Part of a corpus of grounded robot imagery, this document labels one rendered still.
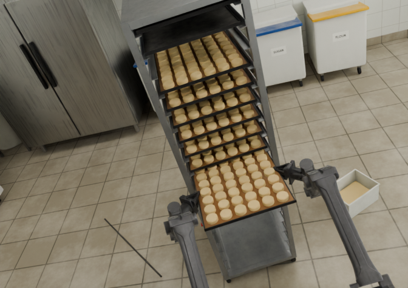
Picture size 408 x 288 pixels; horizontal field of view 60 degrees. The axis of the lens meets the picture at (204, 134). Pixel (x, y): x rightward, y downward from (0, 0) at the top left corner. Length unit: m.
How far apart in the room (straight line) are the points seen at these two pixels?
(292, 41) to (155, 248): 2.45
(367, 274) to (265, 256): 1.41
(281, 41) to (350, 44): 0.72
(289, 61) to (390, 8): 1.46
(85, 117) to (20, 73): 0.78
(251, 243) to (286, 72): 2.15
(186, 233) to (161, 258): 1.76
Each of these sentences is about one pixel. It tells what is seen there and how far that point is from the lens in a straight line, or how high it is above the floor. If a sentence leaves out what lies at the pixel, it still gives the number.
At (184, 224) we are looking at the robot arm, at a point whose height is 1.36.
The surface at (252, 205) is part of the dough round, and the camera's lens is 1.52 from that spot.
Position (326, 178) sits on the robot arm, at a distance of 1.11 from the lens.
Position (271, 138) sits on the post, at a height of 1.11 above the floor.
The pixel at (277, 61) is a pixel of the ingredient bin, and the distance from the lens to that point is 3.95.
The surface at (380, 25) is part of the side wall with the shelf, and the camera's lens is 4.89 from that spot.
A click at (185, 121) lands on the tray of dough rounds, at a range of 1.60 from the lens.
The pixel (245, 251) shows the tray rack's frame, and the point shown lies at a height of 0.15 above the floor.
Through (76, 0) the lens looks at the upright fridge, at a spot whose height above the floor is 1.58.
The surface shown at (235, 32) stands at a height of 1.58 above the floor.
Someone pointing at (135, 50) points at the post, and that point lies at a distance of 1.39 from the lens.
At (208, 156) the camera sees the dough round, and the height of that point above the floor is 1.06.
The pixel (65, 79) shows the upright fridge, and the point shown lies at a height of 0.89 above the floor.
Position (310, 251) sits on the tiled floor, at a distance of 2.60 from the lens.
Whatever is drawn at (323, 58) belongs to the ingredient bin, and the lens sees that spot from 4.07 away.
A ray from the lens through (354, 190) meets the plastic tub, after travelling 2.86.
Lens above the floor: 2.16
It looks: 35 degrees down
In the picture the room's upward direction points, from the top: 18 degrees counter-clockwise
